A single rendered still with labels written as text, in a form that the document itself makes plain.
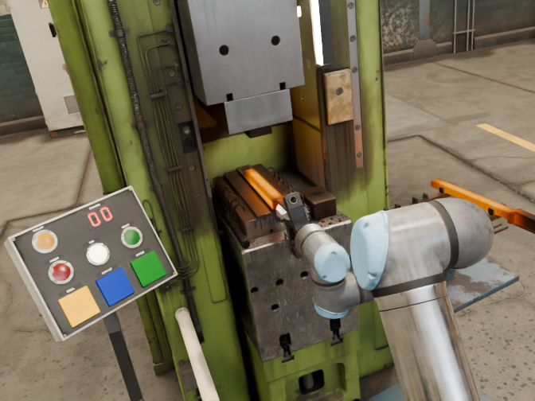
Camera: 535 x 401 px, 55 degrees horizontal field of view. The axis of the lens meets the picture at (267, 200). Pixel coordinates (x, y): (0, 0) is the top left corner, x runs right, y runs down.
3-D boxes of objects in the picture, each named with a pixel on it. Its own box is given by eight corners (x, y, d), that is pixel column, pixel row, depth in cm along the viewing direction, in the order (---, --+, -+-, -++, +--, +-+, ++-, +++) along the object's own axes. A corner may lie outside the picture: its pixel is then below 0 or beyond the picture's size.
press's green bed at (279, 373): (365, 419, 206) (358, 328, 186) (278, 454, 196) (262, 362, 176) (310, 336, 254) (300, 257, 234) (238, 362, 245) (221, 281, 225)
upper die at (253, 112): (293, 119, 153) (289, 88, 149) (228, 134, 148) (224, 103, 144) (251, 93, 189) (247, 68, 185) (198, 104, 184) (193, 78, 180)
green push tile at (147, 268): (167, 274, 139) (153, 250, 140) (144, 287, 135) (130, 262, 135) (164, 275, 141) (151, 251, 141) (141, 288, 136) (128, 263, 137)
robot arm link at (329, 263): (321, 290, 129) (317, 257, 124) (301, 266, 140) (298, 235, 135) (354, 279, 131) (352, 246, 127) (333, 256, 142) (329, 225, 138)
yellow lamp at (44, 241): (56, 249, 125) (52, 233, 124) (37, 254, 124) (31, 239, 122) (57, 243, 128) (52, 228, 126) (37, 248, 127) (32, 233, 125)
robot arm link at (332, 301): (361, 315, 137) (359, 277, 132) (320, 326, 135) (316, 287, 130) (349, 295, 145) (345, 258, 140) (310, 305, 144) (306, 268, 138)
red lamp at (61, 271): (73, 279, 126) (68, 265, 124) (53, 285, 125) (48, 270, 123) (73, 273, 128) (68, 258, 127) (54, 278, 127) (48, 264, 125)
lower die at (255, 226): (304, 223, 168) (302, 200, 164) (247, 240, 163) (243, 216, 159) (263, 181, 205) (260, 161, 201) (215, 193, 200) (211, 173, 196)
